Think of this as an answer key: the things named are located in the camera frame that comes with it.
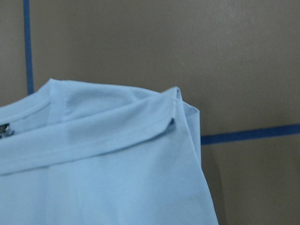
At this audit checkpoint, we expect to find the light blue t-shirt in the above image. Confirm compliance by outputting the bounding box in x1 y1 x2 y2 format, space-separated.
0 79 218 225

